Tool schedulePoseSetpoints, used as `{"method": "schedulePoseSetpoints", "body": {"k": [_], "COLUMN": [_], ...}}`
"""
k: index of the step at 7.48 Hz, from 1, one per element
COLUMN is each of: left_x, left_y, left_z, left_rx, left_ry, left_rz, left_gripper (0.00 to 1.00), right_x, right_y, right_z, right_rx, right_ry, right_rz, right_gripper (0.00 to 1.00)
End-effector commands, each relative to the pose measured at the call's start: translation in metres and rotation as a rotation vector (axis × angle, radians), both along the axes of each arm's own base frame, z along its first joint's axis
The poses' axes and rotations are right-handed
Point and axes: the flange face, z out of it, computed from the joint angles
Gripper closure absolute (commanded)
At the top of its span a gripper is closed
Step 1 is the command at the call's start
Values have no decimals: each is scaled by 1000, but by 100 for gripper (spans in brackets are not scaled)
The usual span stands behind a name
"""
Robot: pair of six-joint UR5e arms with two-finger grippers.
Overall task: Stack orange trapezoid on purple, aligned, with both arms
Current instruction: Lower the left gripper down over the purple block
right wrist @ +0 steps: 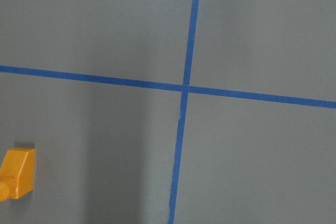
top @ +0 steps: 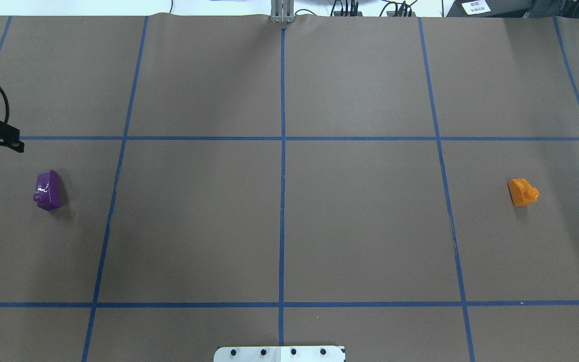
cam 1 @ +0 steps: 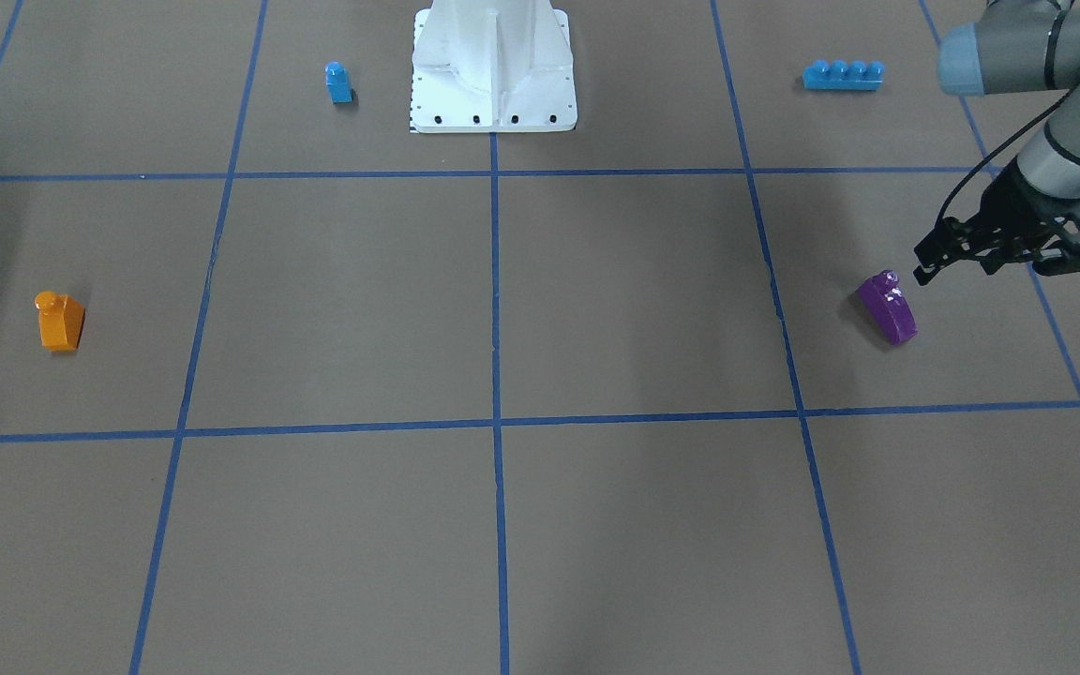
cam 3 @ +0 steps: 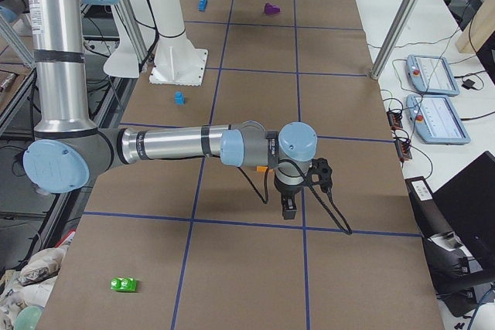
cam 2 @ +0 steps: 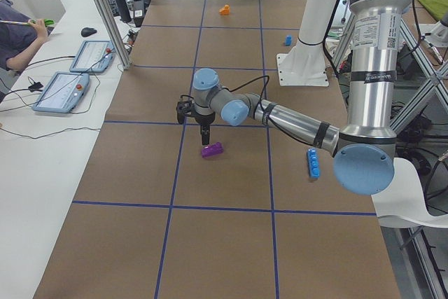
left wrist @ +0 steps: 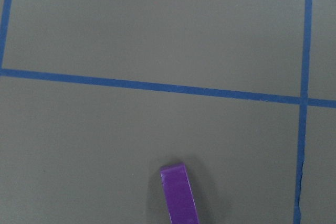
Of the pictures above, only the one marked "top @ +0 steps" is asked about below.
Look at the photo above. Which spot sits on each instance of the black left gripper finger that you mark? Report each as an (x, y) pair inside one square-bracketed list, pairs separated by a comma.
[(18, 147)]

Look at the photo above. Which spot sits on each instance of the purple trapezoid block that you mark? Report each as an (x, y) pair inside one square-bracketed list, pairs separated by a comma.
[(47, 192)]

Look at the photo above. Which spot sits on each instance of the orange trapezoid block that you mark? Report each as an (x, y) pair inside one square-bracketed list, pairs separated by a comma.
[(522, 193)]

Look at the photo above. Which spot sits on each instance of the brown paper table mat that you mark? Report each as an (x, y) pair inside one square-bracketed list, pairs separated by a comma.
[(230, 182)]

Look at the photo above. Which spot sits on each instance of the aluminium frame post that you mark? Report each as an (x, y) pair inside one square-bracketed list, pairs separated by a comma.
[(282, 11)]

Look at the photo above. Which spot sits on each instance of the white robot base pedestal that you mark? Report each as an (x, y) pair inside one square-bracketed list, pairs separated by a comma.
[(281, 353)]

